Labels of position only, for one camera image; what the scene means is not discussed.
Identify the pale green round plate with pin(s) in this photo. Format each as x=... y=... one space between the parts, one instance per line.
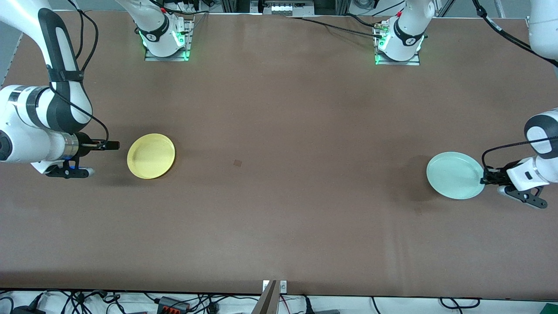
x=455 y=175

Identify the black orange power adapter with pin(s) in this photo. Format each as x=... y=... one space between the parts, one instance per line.
x=173 y=304

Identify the green board corner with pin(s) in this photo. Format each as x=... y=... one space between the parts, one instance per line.
x=551 y=309

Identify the silver terminal box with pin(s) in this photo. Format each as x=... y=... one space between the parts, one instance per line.
x=283 y=8

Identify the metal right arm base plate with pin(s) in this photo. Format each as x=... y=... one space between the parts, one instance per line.
x=150 y=58

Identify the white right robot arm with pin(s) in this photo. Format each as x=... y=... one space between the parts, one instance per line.
x=26 y=144

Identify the black flat device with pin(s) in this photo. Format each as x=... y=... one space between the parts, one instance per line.
x=26 y=310

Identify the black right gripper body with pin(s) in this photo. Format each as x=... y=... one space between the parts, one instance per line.
x=85 y=146

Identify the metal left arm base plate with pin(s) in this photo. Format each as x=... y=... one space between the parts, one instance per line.
x=414 y=63

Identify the black round plug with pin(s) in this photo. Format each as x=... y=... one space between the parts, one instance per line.
x=213 y=308

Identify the white metal edge bracket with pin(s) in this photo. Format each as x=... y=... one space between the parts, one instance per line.
x=283 y=286

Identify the grey slanted post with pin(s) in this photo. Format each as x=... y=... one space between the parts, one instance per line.
x=266 y=303

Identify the yellow round plate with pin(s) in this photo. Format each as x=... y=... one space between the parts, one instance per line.
x=150 y=156

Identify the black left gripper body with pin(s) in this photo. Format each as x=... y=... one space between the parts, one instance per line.
x=497 y=177

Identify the large table cover sheet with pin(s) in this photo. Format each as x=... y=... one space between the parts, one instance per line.
x=279 y=109

